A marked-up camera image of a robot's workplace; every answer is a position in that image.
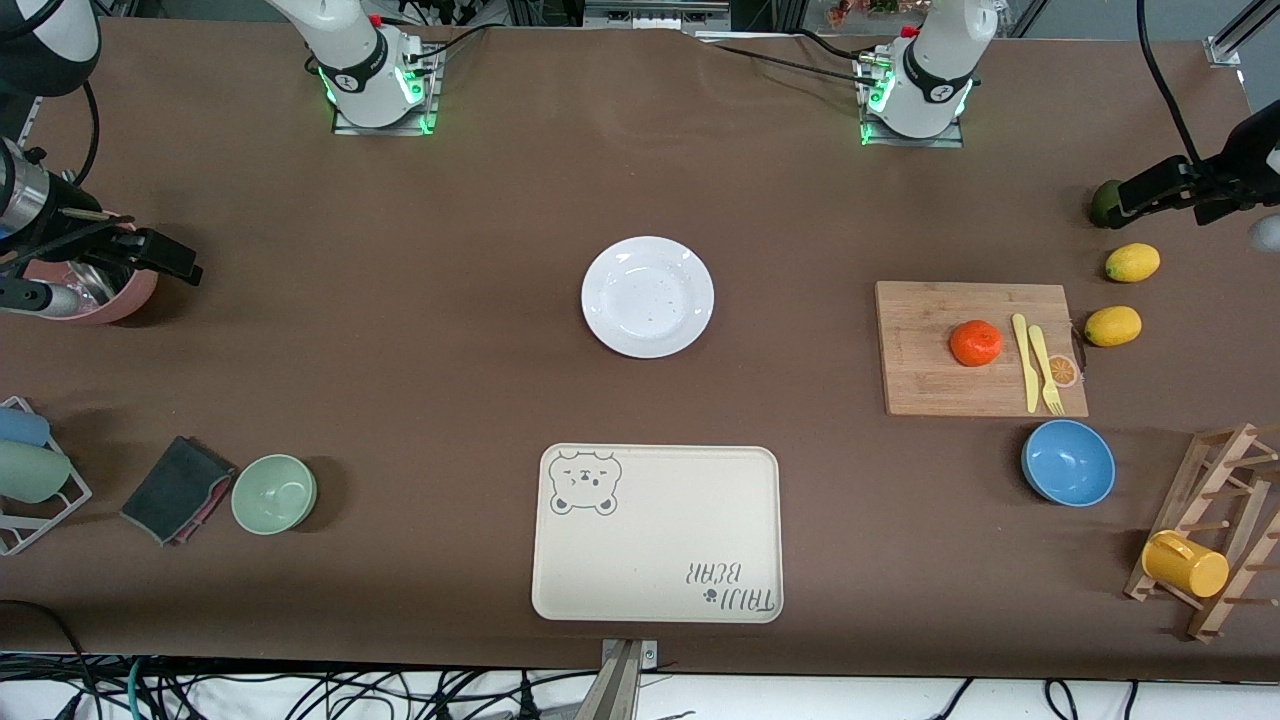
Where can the dark grey folded cloth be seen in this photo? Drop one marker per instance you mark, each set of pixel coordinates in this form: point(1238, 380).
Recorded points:
point(170, 490)

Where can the grey metal frame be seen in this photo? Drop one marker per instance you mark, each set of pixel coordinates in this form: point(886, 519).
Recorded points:
point(655, 15)

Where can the blue bowl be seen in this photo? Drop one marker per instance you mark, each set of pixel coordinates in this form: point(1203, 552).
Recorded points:
point(1068, 462)

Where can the yellow plastic knife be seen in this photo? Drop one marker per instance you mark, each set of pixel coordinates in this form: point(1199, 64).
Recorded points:
point(1029, 375)

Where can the white round plate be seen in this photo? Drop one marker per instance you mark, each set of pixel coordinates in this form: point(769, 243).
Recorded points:
point(648, 297)

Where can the yellow plastic fork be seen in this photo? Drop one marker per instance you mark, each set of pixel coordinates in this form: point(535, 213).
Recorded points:
point(1043, 360)

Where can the aluminium profile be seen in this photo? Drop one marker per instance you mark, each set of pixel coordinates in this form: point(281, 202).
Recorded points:
point(1230, 45)

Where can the orange slice tag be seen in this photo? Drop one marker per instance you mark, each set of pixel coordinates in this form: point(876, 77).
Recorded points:
point(1065, 372)

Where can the dark green avocado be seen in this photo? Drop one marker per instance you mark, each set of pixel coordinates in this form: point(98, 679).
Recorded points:
point(1103, 205)

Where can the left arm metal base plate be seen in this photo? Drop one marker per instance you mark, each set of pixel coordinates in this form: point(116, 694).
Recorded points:
point(940, 142)

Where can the pale blue cup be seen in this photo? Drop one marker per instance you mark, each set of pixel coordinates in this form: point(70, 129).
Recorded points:
point(22, 427)

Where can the pale green cup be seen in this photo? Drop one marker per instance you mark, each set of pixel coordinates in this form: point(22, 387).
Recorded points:
point(30, 472)

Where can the yellow lemon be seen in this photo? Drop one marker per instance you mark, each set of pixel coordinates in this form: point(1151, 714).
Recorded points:
point(1113, 327)
point(1133, 263)

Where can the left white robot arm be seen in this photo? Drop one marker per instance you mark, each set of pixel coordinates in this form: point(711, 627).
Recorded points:
point(930, 70)

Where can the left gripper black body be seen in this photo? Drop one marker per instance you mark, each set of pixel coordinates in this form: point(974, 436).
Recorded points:
point(1226, 182)

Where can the yellow mug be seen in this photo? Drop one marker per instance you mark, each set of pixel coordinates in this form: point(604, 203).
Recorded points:
point(1190, 568)

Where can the pink bowl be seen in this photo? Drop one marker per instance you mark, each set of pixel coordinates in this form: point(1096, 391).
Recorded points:
point(125, 295)

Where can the metal table edge bracket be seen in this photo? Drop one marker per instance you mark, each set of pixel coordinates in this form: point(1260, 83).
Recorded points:
point(622, 690)

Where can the wooden cutting board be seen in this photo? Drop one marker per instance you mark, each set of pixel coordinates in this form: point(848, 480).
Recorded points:
point(930, 380)

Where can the brown table cover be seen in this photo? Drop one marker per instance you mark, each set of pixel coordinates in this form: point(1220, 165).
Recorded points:
point(400, 350)

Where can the wooden mug rack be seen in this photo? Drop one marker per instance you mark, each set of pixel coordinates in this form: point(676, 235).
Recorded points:
point(1188, 512)

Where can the beige bear print tray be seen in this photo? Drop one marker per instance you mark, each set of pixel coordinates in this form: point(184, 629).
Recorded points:
point(660, 540)

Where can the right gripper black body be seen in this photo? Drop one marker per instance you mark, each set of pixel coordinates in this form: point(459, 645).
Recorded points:
point(100, 247)

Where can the orange fruit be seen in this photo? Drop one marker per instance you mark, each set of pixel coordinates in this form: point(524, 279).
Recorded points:
point(976, 344)

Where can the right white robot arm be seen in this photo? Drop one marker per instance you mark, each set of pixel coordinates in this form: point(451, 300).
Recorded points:
point(355, 60)

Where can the pale green bowl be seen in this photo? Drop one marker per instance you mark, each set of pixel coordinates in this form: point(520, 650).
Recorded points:
point(272, 495)

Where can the metal scoop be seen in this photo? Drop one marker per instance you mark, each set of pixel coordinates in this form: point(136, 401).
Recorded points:
point(85, 280)

